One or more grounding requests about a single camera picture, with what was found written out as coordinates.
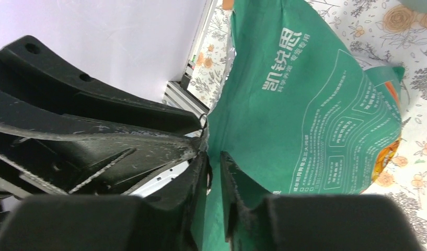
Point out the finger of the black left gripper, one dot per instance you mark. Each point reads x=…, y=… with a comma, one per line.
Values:
x=42, y=152
x=31, y=72

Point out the floral patterned table mat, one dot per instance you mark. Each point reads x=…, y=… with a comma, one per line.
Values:
x=380, y=30

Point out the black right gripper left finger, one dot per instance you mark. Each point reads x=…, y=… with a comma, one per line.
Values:
x=172, y=218

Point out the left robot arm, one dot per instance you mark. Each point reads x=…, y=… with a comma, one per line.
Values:
x=157, y=180

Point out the green pet food bag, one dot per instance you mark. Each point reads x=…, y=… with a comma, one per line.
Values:
x=298, y=112

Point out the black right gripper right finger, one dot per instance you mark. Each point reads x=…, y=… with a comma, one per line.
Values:
x=255, y=219

